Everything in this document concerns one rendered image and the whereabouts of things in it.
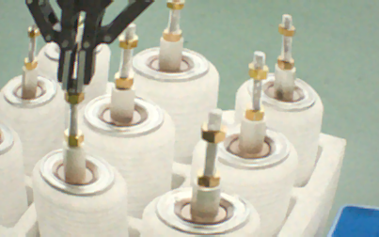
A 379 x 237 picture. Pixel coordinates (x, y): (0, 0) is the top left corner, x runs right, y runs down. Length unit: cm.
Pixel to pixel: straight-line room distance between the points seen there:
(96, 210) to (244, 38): 99
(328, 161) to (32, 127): 33
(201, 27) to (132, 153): 90
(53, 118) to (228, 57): 75
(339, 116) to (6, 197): 81
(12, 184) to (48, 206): 7
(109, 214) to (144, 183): 11
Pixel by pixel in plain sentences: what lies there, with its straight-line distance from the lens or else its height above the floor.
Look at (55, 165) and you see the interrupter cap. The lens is 86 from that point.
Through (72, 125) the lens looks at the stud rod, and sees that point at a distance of 83.
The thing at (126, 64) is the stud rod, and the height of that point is 30.
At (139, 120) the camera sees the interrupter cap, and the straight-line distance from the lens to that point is 94.
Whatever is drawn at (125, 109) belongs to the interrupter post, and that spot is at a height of 26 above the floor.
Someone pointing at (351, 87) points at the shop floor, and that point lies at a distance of 168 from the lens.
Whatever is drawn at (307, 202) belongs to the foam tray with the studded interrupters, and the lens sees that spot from 98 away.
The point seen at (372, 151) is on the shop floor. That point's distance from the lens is 148.
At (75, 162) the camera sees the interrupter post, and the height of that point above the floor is 27.
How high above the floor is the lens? 69
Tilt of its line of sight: 28 degrees down
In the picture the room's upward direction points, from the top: 5 degrees clockwise
